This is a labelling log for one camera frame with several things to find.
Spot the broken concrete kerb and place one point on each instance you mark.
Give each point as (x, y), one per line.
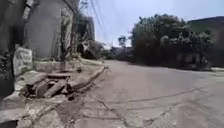
(93, 75)

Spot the small tree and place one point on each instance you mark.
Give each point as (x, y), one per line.
(122, 41)

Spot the grey concrete road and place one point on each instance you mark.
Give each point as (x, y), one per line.
(150, 93)

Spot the clump of dark trees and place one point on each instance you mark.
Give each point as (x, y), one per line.
(163, 40)

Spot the pile of concrete rubble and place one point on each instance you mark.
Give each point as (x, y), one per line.
(50, 87)

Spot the tall grey concrete building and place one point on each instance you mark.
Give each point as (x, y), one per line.
(46, 30)

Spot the white sign board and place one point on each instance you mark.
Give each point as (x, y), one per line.
(22, 60)

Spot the building with dark roof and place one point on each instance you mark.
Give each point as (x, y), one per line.
(210, 33)

